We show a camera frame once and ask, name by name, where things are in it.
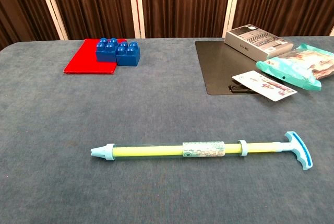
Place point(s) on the blue table cloth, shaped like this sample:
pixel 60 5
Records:
pixel 156 98

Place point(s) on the blue toy building block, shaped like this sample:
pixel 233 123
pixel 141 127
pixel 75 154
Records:
pixel 105 54
pixel 128 58

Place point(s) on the black clipboard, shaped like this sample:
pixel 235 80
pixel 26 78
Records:
pixel 216 64

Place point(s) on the red flat board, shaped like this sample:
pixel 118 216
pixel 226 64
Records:
pixel 88 66

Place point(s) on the white printed card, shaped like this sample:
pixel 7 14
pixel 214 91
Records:
pixel 261 86

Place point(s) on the grey printed cardboard box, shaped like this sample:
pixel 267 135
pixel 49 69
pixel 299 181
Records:
pixel 250 41

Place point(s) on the teal snack bag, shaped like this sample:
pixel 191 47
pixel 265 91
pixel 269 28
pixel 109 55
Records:
pixel 287 70

